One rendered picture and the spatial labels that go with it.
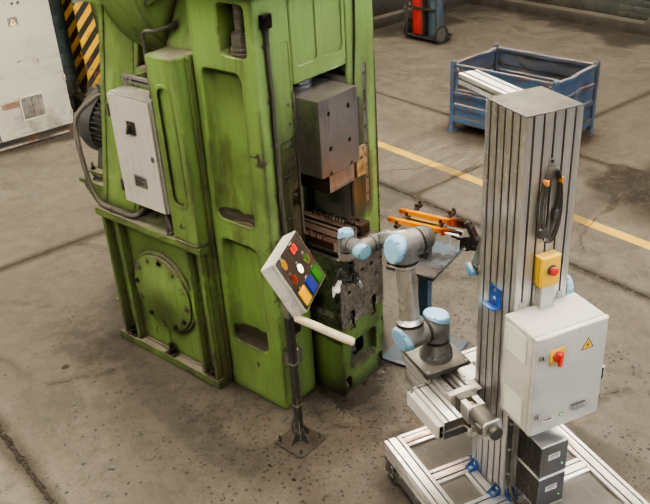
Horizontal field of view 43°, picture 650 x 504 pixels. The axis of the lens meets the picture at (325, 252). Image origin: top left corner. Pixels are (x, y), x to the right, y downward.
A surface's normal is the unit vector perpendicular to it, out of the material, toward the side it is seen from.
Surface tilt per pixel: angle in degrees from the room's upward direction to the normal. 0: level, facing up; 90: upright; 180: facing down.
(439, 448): 0
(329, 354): 89
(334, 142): 90
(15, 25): 90
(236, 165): 89
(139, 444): 0
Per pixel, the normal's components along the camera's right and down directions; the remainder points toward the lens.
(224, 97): -0.64, 0.39
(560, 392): 0.40, 0.44
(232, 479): -0.06, -0.87
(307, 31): 0.76, 0.28
